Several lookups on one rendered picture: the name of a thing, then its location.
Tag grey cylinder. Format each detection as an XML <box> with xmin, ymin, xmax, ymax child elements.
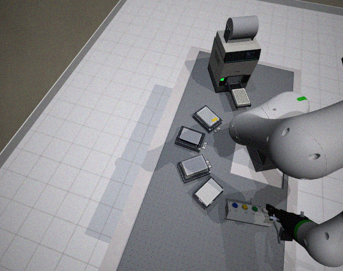
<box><xmin>226</xmin><ymin>15</ymin><xmax>259</xmax><ymax>40</ymax></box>

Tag white button panel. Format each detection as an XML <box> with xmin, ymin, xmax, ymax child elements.
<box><xmin>224</xmin><ymin>201</ymin><xmax>280</xmax><ymax>244</ymax></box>

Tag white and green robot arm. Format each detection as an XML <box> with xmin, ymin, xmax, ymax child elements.
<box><xmin>229</xmin><ymin>91</ymin><xmax>343</xmax><ymax>267</ymax></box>

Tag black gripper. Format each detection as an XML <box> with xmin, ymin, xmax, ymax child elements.
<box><xmin>266</xmin><ymin>204</ymin><xmax>296</xmax><ymax>230</ymax></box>

